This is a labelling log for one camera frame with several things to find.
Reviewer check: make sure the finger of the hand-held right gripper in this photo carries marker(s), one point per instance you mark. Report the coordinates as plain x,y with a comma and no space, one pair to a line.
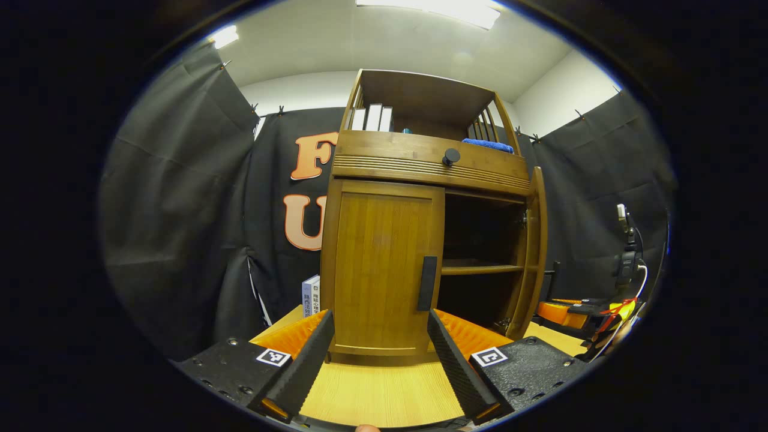
558,313

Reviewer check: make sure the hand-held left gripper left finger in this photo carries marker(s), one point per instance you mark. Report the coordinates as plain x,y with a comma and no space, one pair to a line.
306,372

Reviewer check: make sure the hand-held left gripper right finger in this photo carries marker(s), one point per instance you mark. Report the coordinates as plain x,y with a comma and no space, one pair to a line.
456,366

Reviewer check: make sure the wooden shoe cabinet door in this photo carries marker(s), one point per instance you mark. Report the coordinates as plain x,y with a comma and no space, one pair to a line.
536,252
378,258

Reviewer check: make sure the wooden double-door shoe cabinet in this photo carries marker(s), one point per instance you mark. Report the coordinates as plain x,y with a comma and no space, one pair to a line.
420,96

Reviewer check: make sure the metal door hinge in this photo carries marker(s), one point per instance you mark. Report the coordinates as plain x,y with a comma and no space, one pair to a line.
523,218
503,324

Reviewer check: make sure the wooden inner cabinet shelf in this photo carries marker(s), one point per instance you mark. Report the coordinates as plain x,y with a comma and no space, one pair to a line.
480,269

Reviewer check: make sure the black device on stand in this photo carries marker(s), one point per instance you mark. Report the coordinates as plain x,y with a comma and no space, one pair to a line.
627,264

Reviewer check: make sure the white book printed spine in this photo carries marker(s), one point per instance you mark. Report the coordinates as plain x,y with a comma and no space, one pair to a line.
314,297

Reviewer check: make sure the blue folded towel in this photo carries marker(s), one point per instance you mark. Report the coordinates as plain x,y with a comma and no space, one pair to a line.
489,146

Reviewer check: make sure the round black drawer knob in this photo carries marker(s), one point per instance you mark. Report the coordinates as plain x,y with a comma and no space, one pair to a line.
451,157

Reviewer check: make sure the black backdrop cloth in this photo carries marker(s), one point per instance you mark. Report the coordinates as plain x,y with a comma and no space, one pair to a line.
180,198

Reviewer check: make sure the wooden ribbed drawer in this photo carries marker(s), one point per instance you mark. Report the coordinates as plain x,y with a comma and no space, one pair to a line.
390,150

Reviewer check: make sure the small ceiling light panel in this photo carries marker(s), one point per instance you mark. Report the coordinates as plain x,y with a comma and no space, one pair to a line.
224,37

